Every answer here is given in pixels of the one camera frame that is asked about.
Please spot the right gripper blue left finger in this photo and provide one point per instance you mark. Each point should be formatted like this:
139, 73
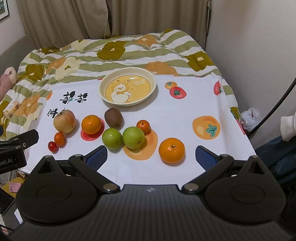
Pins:
88, 165

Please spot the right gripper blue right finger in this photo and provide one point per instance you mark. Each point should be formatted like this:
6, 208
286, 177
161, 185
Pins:
214, 166

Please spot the green apple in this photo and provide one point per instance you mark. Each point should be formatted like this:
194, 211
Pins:
112, 138
133, 137

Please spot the small mandarin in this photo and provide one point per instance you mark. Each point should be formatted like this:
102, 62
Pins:
144, 126
59, 139

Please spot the red cherry tomato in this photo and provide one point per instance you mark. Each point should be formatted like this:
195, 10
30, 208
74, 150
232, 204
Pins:
52, 146

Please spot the large orange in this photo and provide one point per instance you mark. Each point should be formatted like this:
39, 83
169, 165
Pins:
171, 150
91, 124

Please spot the red yellow apple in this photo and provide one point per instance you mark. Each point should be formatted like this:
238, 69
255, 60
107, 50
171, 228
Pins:
65, 121

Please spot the brown kiwi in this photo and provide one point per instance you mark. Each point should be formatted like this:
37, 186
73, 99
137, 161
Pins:
113, 118

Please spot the pink phone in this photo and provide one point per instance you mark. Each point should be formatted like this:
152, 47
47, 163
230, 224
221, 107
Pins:
14, 187

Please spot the tissue pack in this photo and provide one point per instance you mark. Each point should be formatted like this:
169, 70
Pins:
11, 109

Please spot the white fruit print cloth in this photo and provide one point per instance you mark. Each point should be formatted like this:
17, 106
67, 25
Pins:
185, 108

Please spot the white plastic bag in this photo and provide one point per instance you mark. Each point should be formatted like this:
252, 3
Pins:
249, 119

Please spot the pink plush toy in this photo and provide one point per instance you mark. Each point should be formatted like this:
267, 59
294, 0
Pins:
8, 80

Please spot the cream duck print plate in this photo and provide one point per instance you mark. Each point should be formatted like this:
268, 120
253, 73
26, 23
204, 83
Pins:
127, 86

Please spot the grey bed headboard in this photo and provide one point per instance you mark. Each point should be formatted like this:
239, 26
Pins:
14, 55

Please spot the green striped floral quilt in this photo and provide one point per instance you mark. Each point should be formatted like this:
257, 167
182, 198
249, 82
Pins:
171, 52

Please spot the beige curtain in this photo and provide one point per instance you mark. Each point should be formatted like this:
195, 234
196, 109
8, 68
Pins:
58, 23

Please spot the framed wall picture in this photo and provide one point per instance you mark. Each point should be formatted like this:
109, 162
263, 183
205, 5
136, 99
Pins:
4, 9

